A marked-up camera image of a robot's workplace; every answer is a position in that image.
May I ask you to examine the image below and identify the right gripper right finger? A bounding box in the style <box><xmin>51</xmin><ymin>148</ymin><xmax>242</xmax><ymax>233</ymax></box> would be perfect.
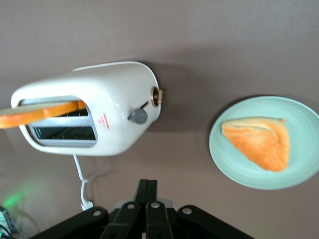
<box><xmin>146</xmin><ymin>179</ymin><xmax>174</xmax><ymax>239</ymax></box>

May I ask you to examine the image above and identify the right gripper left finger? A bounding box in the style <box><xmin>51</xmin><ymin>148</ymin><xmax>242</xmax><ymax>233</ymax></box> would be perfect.
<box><xmin>99</xmin><ymin>179</ymin><xmax>149</xmax><ymax>239</ymax></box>

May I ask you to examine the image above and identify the white two-slot toaster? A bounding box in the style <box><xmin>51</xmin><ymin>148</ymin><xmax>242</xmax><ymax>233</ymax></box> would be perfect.
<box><xmin>10</xmin><ymin>61</ymin><xmax>165</xmax><ymax>157</ymax></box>

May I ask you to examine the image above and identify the pale green plate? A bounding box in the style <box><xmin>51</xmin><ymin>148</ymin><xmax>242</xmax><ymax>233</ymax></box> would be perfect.
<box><xmin>208</xmin><ymin>96</ymin><xmax>319</xmax><ymax>191</ymax></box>

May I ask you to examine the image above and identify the triangular golden pastry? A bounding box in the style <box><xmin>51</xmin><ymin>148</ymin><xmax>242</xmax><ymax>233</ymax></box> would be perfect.
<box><xmin>220</xmin><ymin>117</ymin><xmax>291</xmax><ymax>173</ymax></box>

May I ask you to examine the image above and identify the toast slice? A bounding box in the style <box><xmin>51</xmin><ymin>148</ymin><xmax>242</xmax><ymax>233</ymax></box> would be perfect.
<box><xmin>0</xmin><ymin>100</ymin><xmax>87</xmax><ymax>129</ymax></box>

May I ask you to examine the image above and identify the white toaster power cable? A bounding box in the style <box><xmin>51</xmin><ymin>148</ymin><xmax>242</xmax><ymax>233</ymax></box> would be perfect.
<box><xmin>72</xmin><ymin>154</ymin><xmax>94</xmax><ymax>211</ymax></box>

